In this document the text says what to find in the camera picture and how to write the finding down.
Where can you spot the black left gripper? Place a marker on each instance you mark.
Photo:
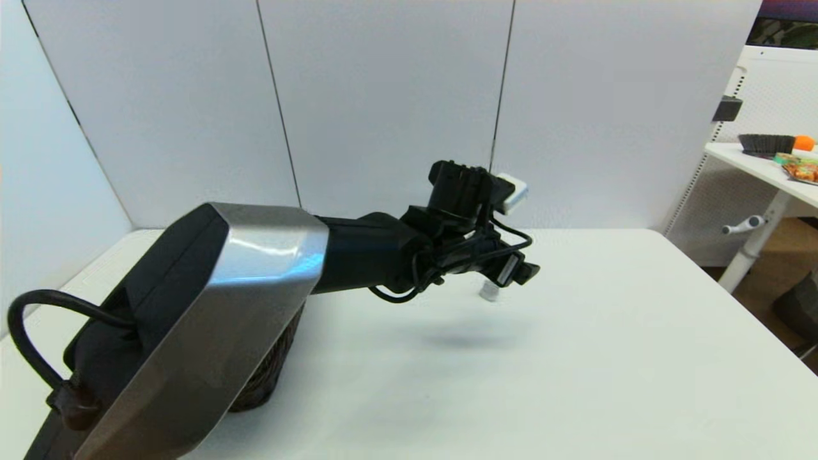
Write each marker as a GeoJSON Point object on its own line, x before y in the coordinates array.
{"type": "Point", "coordinates": [460, 188]}

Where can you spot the grey coffee capsule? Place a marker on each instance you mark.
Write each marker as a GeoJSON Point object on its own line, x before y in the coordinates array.
{"type": "Point", "coordinates": [489, 292]}

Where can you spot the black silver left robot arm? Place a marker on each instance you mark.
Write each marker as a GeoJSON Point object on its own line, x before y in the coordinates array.
{"type": "Point", "coordinates": [268, 255]}

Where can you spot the white perforated pegboard panel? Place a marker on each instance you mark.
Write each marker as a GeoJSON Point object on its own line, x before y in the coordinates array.
{"type": "Point", "coordinates": [716, 204]}

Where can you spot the white side table leg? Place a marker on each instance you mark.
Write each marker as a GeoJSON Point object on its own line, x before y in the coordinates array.
{"type": "Point", "coordinates": [757, 246]}

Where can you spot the white side table top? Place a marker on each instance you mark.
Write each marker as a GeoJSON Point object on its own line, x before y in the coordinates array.
{"type": "Point", "coordinates": [760, 169]}

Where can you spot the black box on pegboard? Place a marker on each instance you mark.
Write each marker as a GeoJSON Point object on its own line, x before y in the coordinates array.
{"type": "Point", "coordinates": [727, 108]}

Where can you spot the small black basket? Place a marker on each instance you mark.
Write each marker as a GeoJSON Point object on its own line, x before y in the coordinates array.
{"type": "Point", "coordinates": [765, 145]}

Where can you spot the dark brown wicker basket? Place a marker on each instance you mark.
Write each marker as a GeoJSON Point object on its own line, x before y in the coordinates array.
{"type": "Point", "coordinates": [268, 370]}

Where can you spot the dark grey bin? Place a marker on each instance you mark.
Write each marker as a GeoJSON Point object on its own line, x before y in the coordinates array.
{"type": "Point", "coordinates": [799, 310]}

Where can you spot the green snack packet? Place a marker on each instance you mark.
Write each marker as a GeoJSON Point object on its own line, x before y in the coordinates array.
{"type": "Point", "coordinates": [786, 158]}

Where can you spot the orange red snack packet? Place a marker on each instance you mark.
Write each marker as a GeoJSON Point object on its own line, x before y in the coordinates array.
{"type": "Point", "coordinates": [802, 171]}

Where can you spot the orange fruit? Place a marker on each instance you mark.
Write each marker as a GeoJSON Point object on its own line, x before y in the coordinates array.
{"type": "Point", "coordinates": [804, 142]}

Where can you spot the dark screen with green image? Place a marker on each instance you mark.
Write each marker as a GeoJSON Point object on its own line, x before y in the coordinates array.
{"type": "Point", "coordinates": [783, 29]}

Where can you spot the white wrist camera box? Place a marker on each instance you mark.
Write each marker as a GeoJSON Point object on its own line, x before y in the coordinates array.
{"type": "Point", "coordinates": [513, 191]}

